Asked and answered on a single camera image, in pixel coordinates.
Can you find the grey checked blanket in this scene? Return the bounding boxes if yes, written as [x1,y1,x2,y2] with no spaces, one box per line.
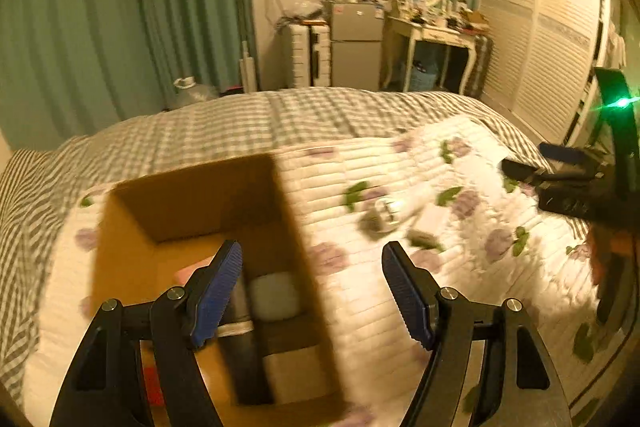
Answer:
[0,87,556,398]

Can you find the white dressing table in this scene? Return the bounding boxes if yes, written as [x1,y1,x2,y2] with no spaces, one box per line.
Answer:
[382,12,488,95]

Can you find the dark checked suitcase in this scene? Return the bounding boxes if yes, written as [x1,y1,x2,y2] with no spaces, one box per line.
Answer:
[470,34,496,100]

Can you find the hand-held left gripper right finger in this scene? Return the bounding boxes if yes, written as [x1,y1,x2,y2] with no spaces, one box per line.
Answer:
[381,241,573,427]

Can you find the hanging white clothes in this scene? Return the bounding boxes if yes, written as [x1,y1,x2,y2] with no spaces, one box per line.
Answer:
[607,19,628,72]

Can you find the white louvred wardrobe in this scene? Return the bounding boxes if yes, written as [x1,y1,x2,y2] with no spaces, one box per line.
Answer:
[477,0,616,142]

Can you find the white suitcase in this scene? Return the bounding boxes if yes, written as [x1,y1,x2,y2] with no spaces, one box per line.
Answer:
[287,21,333,88]

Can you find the clutter of dressing table items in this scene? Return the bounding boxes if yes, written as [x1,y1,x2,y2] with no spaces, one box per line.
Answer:
[400,0,488,32]

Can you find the pink item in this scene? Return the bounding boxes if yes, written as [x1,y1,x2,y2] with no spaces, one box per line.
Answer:
[175,257,221,288]

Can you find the blue basket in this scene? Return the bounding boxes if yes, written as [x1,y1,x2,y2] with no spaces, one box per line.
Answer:
[405,57,443,92]

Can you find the grey small fridge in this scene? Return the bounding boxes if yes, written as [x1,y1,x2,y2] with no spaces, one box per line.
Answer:
[327,2,386,90]

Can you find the pale square case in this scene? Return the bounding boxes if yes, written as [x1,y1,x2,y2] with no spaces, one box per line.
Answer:
[250,273,301,322]

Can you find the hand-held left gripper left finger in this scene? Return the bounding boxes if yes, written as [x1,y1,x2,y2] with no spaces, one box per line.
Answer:
[49,239,244,427]

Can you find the clear water bottle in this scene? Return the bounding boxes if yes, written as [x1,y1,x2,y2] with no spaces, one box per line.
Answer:
[170,77,221,108]

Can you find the brown cardboard box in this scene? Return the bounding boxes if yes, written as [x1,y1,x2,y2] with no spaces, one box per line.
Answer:
[90,153,351,427]

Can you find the wide green curtain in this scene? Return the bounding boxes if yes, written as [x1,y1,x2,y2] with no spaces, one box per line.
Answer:
[0,0,166,148]

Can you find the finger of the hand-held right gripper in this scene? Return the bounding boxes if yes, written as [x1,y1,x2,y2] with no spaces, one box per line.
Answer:
[501,158,556,186]
[539,143,603,168]

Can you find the person's right hand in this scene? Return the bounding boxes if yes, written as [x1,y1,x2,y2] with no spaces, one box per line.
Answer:
[587,224,640,288]

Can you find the white floral quilt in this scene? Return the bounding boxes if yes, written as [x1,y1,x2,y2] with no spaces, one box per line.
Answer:
[25,117,640,427]

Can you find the white charger block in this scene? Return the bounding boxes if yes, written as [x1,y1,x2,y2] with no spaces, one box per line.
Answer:
[397,187,436,218]

